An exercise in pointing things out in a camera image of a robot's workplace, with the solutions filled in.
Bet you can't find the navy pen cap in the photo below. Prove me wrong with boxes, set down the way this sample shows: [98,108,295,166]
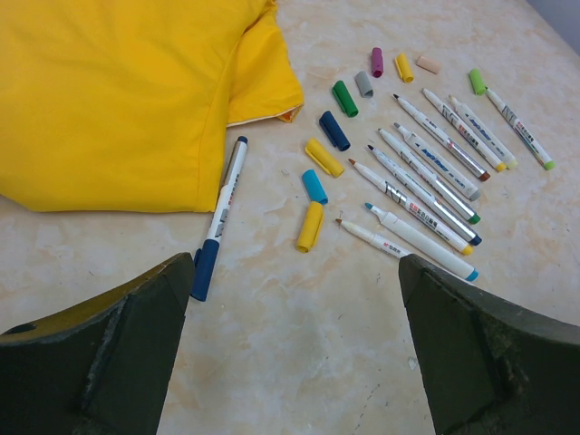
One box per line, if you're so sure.
[319,111,351,151]

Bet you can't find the lime green cap marker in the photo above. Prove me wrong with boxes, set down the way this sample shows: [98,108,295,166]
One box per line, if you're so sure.
[486,87,556,170]

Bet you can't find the beige pen cap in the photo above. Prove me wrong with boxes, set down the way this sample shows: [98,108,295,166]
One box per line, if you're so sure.
[416,55,442,74]

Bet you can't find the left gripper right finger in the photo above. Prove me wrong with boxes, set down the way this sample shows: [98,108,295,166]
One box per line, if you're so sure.
[399,255,579,434]

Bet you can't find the yellow cap silver marker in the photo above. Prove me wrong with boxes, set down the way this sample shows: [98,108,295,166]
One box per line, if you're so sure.
[335,218,411,259]

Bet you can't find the yellow pen cap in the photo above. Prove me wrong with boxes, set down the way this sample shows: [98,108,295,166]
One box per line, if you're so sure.
[304,138,344,178]
[296,201,324,253]
[394,53,414,83]

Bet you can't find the yellow cap short marker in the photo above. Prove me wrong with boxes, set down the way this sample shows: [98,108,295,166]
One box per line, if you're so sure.
[348,159,473,256]

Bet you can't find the beige cap marker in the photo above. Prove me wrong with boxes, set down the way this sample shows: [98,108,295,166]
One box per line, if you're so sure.
[449,95,517,169]

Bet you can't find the magenta pen cap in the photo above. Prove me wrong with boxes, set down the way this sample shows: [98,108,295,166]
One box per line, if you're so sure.
[371,47,384,78]

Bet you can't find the grey pen cap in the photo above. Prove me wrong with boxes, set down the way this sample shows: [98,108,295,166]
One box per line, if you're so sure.
[354,71,373,99]

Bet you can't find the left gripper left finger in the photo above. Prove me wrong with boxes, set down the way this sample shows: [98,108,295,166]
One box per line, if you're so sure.
[1,253,195,434]

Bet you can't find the yellow printed t-shirt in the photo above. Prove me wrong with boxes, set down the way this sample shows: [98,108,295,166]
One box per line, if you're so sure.
[1,1,304,213]

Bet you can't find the grey cap marker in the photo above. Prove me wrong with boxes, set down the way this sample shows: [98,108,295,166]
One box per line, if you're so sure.
[393,122,481,201]

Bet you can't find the yellow cap rainbow marker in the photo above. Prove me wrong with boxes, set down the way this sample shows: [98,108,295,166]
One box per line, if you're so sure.
[422,88,507,172]

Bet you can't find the navy cap rainbow marker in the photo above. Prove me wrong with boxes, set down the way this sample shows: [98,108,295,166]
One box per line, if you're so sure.
[368,145,482,246]

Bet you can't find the cyan pen cap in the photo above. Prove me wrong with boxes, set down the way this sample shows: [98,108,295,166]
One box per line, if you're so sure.
[302,169,328,205]

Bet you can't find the cyan cap marker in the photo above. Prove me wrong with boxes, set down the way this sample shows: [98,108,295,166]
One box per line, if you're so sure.
[365,203,479,282]

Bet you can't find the lime green pen cap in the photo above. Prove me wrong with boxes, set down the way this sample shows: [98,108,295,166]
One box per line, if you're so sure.
[469,68,487,95]

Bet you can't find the navy cap white marker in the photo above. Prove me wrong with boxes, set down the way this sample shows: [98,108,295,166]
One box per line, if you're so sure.
[190,136,248,302]

